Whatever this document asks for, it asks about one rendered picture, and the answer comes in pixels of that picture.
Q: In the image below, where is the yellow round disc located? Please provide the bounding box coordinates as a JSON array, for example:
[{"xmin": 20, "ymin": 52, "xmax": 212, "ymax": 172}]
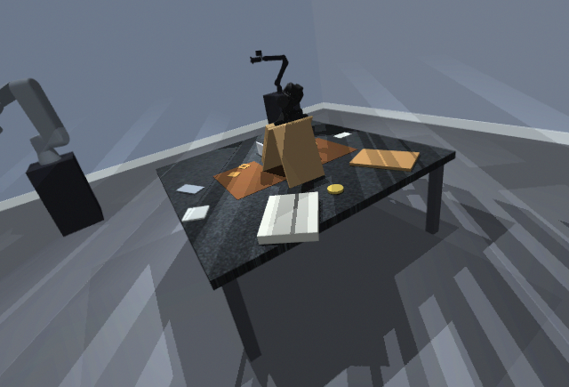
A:
[{"xmin": 327, "ymin": 184, "xmax": 344, "ymax": 194}]

